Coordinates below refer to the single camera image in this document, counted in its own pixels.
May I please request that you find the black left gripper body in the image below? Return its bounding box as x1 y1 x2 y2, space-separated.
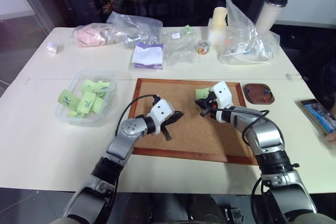
161 118 175 131

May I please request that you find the dark wooden tray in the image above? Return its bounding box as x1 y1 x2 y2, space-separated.
244 83 276 103

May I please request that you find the flat clear plastic bag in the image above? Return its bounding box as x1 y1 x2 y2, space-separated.
160 26 201 67

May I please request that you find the smartphone with lit screen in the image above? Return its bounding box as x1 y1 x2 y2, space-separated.
296 99 336 137

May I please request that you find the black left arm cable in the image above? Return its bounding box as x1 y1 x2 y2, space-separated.
113 94 161 141

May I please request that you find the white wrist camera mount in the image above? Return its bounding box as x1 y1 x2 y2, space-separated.
209 81 235 111
146 99 175 136

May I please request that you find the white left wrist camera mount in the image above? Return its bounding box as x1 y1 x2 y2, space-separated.
146 99 175 136

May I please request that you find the green sticky note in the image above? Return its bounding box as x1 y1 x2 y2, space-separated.
96 80 111 94
57 89 81 110
67 110 86 119
91 95 106 114
82 79 100 93
195 87 212 101
76 91 97 115

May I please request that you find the crumpled clear plastic bag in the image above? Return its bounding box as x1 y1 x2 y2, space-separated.
106 11 164 49

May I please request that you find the person's hand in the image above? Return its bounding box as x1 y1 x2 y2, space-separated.
323 103 336 144

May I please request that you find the small clear pushpin jar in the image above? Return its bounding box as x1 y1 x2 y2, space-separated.
194 39 212 56

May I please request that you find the wood-framed cork board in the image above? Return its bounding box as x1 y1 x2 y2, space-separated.
128 78 259 166

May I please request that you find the large clear plastic bag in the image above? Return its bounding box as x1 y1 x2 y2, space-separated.
217 0 279 66

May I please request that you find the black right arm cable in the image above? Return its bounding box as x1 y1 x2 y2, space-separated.
209 107 270 144

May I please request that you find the clear plastic box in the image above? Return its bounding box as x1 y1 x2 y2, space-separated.
54 70 117 126

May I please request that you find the small white roll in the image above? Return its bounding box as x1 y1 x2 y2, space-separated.
46 42 59 56

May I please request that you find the purple tissue pack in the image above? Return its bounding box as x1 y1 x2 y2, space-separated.
131 42 166 69

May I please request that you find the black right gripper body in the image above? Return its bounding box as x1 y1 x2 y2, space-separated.
203 91 219 112

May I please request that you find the pink item in plastic bag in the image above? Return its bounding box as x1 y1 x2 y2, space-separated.
72 24 112 48

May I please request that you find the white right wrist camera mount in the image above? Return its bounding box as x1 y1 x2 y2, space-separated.
209 81 235 111

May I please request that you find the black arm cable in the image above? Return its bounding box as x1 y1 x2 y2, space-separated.
209 107 270 144
113 94 161 141

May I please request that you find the cream cylinder stack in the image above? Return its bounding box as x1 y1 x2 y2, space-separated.
208 6 228 47

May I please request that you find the white tumbler with black lid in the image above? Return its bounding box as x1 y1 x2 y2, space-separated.
255 0 289 34

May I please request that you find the black clip under table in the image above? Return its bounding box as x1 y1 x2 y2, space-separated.
223 205 245 222

